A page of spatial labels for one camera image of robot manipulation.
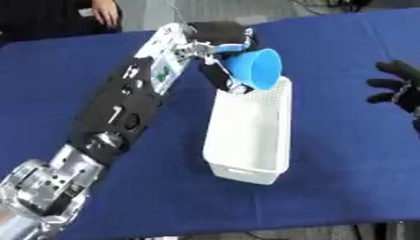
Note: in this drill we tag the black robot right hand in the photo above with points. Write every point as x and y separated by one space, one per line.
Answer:
399 84

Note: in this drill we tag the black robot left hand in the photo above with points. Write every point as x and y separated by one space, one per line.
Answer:
221 34

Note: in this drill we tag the blue plastic cup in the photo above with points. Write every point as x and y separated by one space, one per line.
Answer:
257 68

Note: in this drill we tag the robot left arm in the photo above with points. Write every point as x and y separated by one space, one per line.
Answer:
117 109

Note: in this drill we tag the white plastic basket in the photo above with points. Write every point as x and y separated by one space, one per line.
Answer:
249 131

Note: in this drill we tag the person's hand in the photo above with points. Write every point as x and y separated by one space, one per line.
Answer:
105 12

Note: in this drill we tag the person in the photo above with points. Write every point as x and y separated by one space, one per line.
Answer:
49 15

